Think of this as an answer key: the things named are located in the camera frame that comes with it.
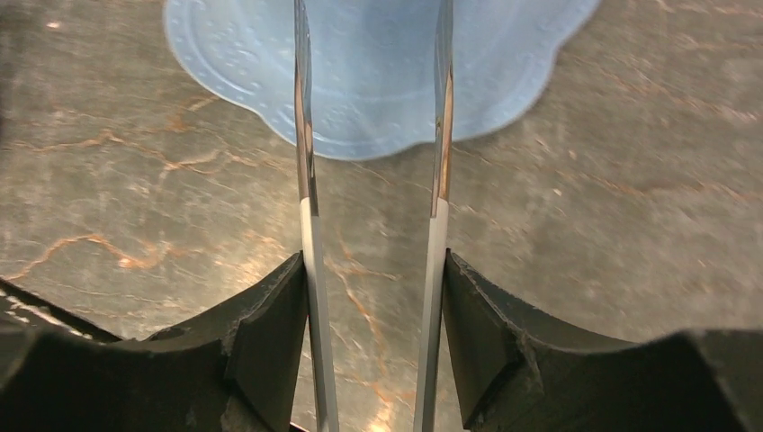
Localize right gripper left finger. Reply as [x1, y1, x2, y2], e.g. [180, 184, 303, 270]
[1, 254, 308, 431]

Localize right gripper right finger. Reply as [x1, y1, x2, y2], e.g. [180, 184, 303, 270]
[443, 253, 762, 431]

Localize blue three-tier cake stand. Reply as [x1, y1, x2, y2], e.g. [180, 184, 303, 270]
[164, 0, 598, 160]

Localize metal tongs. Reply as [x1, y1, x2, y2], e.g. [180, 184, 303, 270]
[293, 1, 453, 431]

